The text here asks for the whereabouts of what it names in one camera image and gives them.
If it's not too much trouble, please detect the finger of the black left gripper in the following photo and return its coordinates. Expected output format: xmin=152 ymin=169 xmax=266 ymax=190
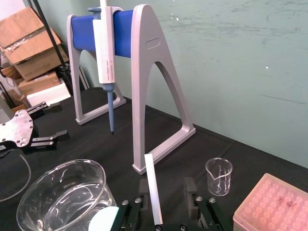
xmin=26 ymin=102 xmax=61 ymax=114
xmin=30 ymin=129 xmax=68 ymax=148

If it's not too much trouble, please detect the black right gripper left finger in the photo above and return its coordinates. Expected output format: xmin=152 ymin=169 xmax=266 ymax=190
xmin=115 ymin=179 xmax=154 ymax=231

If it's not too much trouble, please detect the left gripper body silver plate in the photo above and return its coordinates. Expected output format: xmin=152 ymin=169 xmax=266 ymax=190
xmin=0 ymin=109 xmax=34 ymax=156

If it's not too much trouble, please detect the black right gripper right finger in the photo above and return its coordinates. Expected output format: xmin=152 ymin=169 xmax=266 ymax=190
xmin=183 ymin=177 xmax=228 ymax=231

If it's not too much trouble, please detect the white stirring rod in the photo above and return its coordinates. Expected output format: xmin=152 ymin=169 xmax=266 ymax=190
xmin=144 ymin=153 xmax=164 ymax=227

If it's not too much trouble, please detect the white foam block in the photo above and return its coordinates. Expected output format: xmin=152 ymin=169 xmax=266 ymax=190
xmin=26 ymin=80 xmax=72 ymax=108

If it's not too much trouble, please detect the small flat cardboard box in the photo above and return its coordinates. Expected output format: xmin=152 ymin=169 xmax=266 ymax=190
xmin=18 ymin=71 xmax=61 ymax=97

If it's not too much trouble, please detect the small brown cardboard box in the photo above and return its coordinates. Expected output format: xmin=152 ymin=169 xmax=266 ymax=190
xmin=6 ymin=89 xmax=30 ymax=112

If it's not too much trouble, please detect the small clear glass beaker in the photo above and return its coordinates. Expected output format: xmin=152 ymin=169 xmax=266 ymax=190
xmin=205 ymin=157 xmax=233 ymax=197

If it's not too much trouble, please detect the cardboard box with label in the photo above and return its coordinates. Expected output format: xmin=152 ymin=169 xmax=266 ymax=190
xmin=14 ymin=45 xmax=69 ymax=82

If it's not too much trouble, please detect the large clear glass dish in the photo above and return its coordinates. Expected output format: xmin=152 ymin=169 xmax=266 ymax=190
xmin=16 ymin=158 xmax=117 ymax=231

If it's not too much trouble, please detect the black table cloth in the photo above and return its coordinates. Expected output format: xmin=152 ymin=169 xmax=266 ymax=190
xmin=0 ymin=88 xmax=308 ymax=231

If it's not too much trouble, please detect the pale round disc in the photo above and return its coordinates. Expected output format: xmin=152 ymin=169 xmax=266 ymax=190
xmin=88 ymin=206 xmax=120 ymax=231

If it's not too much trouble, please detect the white leaning panel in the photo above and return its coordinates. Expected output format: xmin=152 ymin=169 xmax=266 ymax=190
xmin=78 ymin=66 xmax=91 ymax=91

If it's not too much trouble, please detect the black tripod pole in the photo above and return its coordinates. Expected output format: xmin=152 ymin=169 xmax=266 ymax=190
xmin=26 ymin=0 xmax=72 ymax=96

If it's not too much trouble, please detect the pink pipette tip box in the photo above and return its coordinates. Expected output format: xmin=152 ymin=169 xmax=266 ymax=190
xmin=232 ymin=173 xmax=308 ymax=231

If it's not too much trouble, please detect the white and blue pipette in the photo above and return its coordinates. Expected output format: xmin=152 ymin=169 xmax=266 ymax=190
xmin=87 ymin=0 xmax=116 ymax=135

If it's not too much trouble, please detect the grey pipette stand blue bar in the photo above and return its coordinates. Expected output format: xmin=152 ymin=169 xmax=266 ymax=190
xmin=66 ymin=3 xmax=196 ymax=175

